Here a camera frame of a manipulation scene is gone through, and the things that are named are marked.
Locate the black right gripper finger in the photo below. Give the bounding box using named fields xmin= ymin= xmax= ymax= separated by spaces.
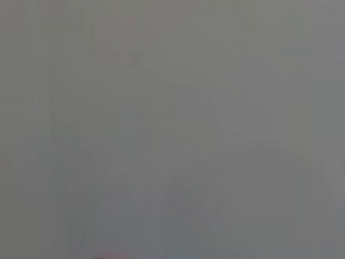
xmin=161 ymin=176 xmax=195 ymax=259
xmin=103 ymin=175 xmax=139 ymax=259

